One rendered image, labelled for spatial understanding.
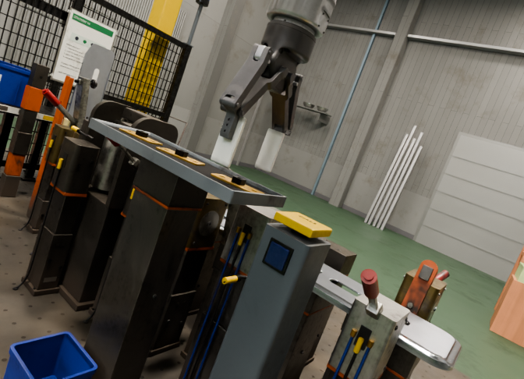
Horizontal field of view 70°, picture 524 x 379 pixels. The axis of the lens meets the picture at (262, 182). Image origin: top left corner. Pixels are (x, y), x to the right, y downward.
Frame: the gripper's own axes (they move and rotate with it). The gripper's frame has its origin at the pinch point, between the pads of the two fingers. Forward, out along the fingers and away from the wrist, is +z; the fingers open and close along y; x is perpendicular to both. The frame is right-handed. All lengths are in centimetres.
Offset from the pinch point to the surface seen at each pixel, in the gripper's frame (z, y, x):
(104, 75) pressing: -4, 56, 101
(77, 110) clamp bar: 9, 31, 78
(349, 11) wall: -419, 1035, 389
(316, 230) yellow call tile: 4.2, -5.2, -15.3
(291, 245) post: 7.0, -6.3, -13.4
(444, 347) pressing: 20.0, 25.8, -37.3
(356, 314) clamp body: 16.2, 8.4, -22.6
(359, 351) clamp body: 20.9, 8.0, -25.1
